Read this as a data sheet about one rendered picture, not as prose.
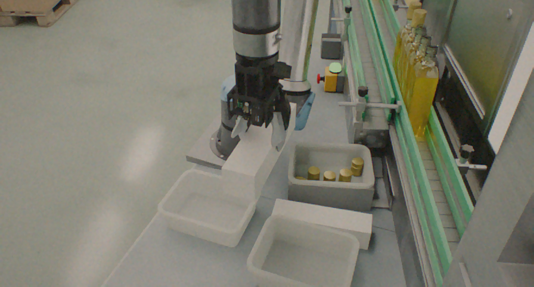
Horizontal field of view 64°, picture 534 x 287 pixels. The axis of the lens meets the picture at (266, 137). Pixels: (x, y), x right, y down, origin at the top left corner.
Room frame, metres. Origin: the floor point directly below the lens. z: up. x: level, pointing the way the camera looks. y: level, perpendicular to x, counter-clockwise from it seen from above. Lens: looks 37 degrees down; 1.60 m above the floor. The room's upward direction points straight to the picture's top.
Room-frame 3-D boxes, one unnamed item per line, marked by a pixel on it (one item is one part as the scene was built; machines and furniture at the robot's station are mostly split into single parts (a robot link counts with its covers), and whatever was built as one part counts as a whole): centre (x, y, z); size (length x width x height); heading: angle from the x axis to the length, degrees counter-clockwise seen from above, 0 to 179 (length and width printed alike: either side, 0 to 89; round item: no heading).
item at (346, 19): (1.60, -0.29, 0.94); 0.07 x 0.04 x 0.13; 85
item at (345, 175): (0.88, -0.22, 0.79); 0.04 x 0.04 x 0.04
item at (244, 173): (0.66, 0.01, 1.08); 0.24 x 0.06 x 0.06; 160
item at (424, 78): (0.98, -0.41, 0.99); 0.06 x 0.06 x 0.21; 85
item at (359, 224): (0.73, -0.14, 0.78); 0.24 x 0.06 x 0.06; 77
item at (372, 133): (1.00, -0.30, 0.85); 0.09 x 0.04 x 0.07; 85
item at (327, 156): (0.89, -0.17, 0.80); 0.22 x 0.17 x 0.09; 85
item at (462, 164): (0.74, -0.46, 0.94); 0.07 x 0.04 x 0.13; 85
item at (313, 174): (0.89, -0.13, 0.79); 0.04 x 0.04 x 0.04
